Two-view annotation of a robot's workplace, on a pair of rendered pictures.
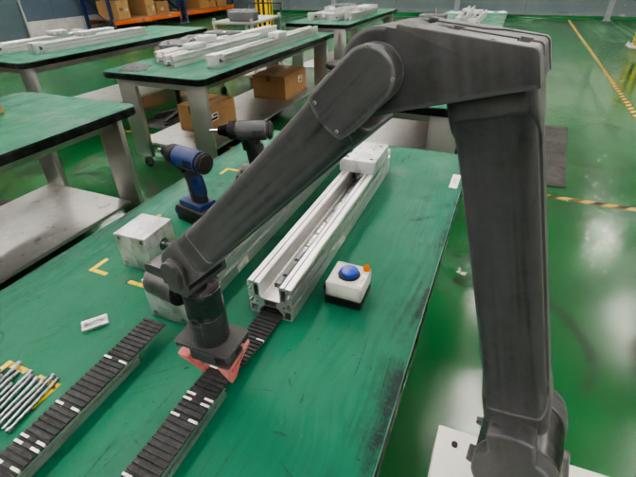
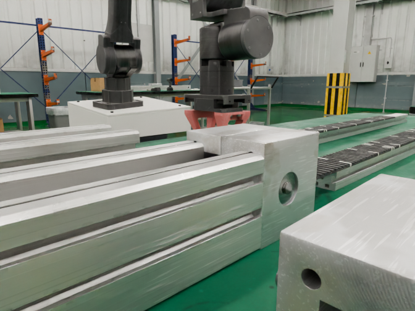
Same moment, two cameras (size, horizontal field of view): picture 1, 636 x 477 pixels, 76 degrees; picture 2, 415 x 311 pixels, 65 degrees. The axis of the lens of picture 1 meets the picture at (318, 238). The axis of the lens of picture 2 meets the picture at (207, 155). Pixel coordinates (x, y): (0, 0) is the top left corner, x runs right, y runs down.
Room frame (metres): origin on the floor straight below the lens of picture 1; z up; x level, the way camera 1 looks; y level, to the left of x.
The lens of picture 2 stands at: (0.98, 0.38, 0.92)
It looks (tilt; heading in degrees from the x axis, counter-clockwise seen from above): 13 degrees down; 204
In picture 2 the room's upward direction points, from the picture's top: straight up
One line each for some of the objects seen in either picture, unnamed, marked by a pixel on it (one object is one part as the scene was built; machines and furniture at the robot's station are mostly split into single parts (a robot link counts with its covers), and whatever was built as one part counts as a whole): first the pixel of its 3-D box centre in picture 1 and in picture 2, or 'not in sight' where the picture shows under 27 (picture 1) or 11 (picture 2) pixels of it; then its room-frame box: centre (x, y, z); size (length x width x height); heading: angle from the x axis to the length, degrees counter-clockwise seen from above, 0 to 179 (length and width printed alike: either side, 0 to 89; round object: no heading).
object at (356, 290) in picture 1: (344, 283); not in sight; (0.69, -0.06, 0.81); 0.10 x 0.08 x 0.06; 67
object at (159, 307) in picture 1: (185, 291); (241, 174); (0.66, 0.28, 0.83); 0.12 x 0.09 x 0.10; 67
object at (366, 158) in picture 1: (364, 161); not in sight; (1.23, -0.15, 0.87); 0.16 x 0.11 x 0.07; 157
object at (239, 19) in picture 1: (253, 48); not in sight; (5.98, 0.83, 0.50); 1.03 x 0.55 x 1.01; 161
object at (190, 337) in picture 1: (209, 326); (217, 82); (0.46, 0.17, 0.92); 0.10 x 0.07 x 0.07; 67
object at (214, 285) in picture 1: (200, 295); (219, 44); (0.46, 0.18, 0.98); 0.07 x 0.06 x 0.07; 59
